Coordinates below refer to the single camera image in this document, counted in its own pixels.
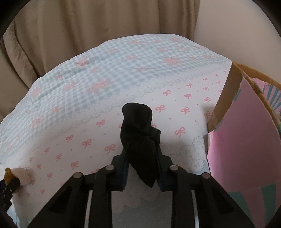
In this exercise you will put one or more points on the pink cardboard box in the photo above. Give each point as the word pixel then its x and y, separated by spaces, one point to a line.
pixel 244 142

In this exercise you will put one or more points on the pastel gingham bow bedspread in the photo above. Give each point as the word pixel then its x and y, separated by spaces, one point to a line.
pixel 70 119

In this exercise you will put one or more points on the black sock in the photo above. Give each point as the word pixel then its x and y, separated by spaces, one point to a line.
pixel 140 141

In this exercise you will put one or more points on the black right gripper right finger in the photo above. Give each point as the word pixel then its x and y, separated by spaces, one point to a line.
pixel 170 176

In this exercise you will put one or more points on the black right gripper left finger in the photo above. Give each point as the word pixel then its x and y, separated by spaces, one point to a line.
pixel 114 176

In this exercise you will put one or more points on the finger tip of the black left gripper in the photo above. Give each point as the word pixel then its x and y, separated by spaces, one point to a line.
pixel 7 192

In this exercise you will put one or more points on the beige curtain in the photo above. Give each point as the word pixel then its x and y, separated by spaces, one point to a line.
pixel 44 34

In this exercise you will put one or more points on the brown plush bear toy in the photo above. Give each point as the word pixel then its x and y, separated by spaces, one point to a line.
pixel 25 175

